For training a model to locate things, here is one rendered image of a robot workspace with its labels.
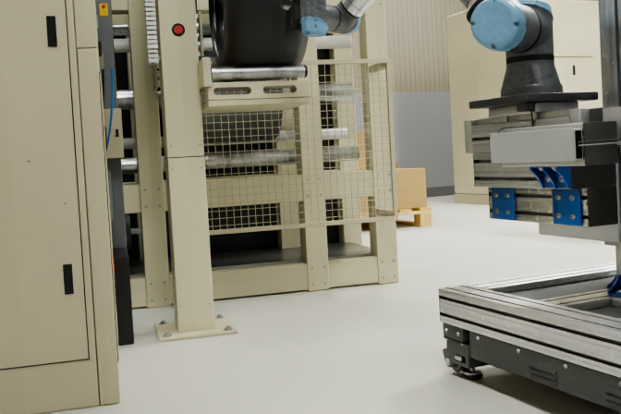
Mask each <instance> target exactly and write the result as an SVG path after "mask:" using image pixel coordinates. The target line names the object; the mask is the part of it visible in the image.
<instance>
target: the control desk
mask: <svg viewBox="0 0 621 414"><path fill-rule="evenodd" d="M106 150H107V138H106V126H105V125H104V101H103V88H102V79H101V74H100V65H99V50H98V36H97V21H96V7H95V0H0V414H42V413H48V412H56V411H62V410H70V409H76V408H89V407H97V406H99V405H100V404H101V405H102V406H103V405H110V404H117V403H119V402H120V390H119V369H118V361H119V349H118V330H117V314H116V268H115V270H114V266H115V265H114V266H113V243H112V228H111V214H110V200H109V186H108V172H107V157H106Z"/></svg>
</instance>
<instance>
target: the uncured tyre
mask: <svg viewBox="0 0 621 414"><path fill-rule="evenodd" d="M208 4H209V20H210V31H211V38H212V44H213V54H214V58H215V62H216V65H217V66H218V67H254V66H293V65H301V63H302V61H303V58H304V55H305V53H306V48H307V43H308V38H309V37H306V36H304V35H303V34H302V31H296V32H294V31H292V30H291V28H290V13H291V10H286V9H283V8H282V7H280V0H208Z"/></svg>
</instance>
